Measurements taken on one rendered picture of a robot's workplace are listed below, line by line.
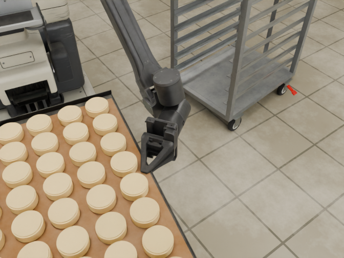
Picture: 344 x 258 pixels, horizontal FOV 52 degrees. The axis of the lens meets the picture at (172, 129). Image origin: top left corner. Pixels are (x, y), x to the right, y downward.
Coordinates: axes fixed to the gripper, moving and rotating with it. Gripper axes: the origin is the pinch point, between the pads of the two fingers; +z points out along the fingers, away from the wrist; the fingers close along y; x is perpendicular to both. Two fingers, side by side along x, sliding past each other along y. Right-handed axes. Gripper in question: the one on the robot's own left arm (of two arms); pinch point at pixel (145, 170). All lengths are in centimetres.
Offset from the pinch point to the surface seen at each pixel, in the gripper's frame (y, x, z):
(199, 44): 64, 29, -144
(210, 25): 55, 25, -152
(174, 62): 67, 39, -126
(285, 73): 81, -25, -157
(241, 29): 27, 0, -105
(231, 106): 72, -1, -105
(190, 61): 73, 32, -138
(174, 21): 41, 39, -126
